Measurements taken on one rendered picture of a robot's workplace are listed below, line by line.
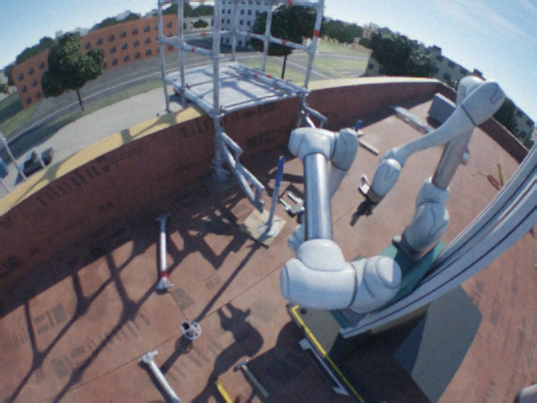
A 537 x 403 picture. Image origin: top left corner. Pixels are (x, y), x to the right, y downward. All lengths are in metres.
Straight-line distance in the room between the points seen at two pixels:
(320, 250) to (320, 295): 0.13
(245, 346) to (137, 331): 0.77
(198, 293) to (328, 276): 1.20
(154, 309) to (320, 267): 1.35
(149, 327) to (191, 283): 0.47
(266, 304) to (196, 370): 0.69
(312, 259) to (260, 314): 1.03
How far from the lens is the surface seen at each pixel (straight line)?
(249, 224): 1.92
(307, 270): 0.65
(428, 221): 1.06
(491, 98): 0.90
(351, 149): 1.03
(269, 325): 1.62
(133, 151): 1.89
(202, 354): 1.62
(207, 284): 1.71
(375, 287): 0.69
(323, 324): 1.37
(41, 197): 2.04
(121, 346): 1.82
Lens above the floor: 1.59
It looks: 49 degrees down
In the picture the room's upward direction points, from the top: 9 degrees clockwise
